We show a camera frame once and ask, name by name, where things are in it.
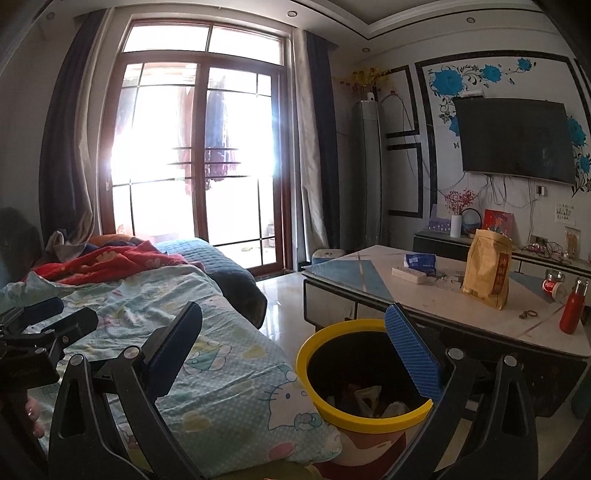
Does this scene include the hanging clothes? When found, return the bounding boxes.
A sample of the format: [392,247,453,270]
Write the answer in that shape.
[173,88,241,195]

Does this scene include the round black ring ornament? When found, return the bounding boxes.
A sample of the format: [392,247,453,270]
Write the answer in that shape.
[460,208,483,238]

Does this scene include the grey tower air conditioner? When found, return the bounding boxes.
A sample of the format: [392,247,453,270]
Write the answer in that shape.
[353,99,384,252]

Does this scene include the blue tissue pack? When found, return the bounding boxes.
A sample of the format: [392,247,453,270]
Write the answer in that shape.
[404,253,437,273]

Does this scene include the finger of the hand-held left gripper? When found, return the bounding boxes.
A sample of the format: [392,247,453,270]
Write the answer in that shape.
[0,296,64,328]
[25,307,99,365]

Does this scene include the wood framed glass door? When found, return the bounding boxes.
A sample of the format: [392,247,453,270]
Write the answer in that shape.
[99,14,296,278]

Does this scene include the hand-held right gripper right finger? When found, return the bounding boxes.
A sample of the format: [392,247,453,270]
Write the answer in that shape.
[383,302,539,480]

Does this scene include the small blue white stool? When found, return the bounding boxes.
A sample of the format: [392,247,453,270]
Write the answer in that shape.
[311,248,347,266]

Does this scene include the black wall television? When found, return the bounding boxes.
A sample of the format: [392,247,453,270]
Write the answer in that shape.
[452,97,578,185]

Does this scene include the yellow paper bag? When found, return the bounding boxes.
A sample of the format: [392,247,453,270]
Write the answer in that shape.
[462,228,513,311]

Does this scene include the white orange printed plastic bag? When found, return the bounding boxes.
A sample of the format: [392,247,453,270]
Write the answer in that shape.
[353,384,384,412]

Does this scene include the dark cushion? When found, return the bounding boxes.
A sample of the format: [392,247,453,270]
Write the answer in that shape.
[0,208,42,278]

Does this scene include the red printed blanket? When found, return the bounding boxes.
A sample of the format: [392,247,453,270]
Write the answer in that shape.
[32,242,188,282]

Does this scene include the yellow artificial flowers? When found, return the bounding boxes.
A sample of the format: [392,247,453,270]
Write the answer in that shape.
[342,67,391,88]

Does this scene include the yellow rimmed trash bin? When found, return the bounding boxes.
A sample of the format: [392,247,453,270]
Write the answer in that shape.
[295,318,451,469]

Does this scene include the tangle of cables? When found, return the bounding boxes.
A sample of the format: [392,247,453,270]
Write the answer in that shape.
[526,237,568,261]

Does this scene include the grey cloth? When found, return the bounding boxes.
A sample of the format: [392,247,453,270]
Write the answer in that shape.
[46,229,95,259]

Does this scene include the white coffee table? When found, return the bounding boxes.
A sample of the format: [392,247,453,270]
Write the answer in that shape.
[302,244,591,416]

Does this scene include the dark and beige curtain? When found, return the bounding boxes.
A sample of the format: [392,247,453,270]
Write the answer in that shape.
[293,30,342,252]
[39,7,125,241]

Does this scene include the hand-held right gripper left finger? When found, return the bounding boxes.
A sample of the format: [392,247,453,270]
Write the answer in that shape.
[48,301,206,480]

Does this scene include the red picture card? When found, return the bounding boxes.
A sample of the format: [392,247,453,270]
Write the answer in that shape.
[482,209,514,236]

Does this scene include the red can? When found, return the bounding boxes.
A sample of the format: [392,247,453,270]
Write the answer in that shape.
[540,270,566,303]

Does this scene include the blue flower wall decal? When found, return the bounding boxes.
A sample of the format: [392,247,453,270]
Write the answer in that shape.
[422,58,591,195]

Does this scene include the dark television cabinet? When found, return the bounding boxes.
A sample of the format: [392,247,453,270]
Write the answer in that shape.
[412,229,591,278]

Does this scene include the person's left hand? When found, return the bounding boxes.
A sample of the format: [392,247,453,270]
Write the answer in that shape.
[25,399,47,439]

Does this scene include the white vase red flowers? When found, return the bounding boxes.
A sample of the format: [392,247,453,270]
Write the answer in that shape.
[443,189,478,238]

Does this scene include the red bottle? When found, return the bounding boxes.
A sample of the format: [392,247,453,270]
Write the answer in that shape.
[560,278,589,334]

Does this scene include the blue quilted sofa cover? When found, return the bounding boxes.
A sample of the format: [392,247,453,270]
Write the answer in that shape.
[154,237,269,328]

